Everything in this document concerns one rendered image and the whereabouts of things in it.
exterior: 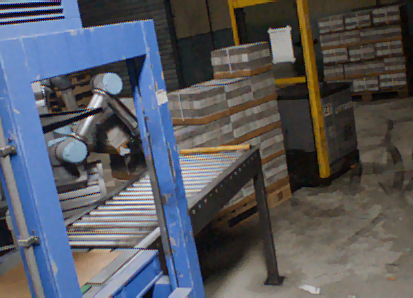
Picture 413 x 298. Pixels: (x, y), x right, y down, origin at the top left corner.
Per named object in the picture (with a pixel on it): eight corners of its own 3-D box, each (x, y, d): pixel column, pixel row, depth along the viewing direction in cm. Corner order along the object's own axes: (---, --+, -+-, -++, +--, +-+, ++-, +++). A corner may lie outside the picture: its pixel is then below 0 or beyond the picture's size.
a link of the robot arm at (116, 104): (79, 85, 319) (134, 141, 344) (88, 84, 310) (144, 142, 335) (91, 70, 323) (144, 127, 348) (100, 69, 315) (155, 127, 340)
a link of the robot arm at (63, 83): (68, 63, 373) (90, 125, 400) (52, 66, 374) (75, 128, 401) (65, 71, 363) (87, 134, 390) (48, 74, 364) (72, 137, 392)
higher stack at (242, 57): (234, 204, 479) (208, 51, 451) (256, 192, 499) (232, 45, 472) (271, 208, 452) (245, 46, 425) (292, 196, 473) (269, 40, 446)
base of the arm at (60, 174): (52, 185, 303) (48, 167, 301) (53, 178, 318) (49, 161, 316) (80, 179, 306) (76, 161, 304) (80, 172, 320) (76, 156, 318)
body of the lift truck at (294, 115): (268, 178, 536) (255, 95, 520) (300, 161, 574) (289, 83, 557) (332, 183, 488) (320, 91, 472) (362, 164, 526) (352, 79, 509)
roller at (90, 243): (50, 248, 227) (47, 236, 226) (152, 248, 208) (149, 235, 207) (42, 253, 223) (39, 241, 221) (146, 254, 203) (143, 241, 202)
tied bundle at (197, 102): (166, 125, 421) (160, 95, 416) (194, 116, 441) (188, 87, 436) (202, 125, 394) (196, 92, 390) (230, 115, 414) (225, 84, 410)
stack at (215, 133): (129, 260, 399) (104, 146, 381) (235, 204, 479) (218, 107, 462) (166, 269, 372) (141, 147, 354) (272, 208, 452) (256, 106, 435)
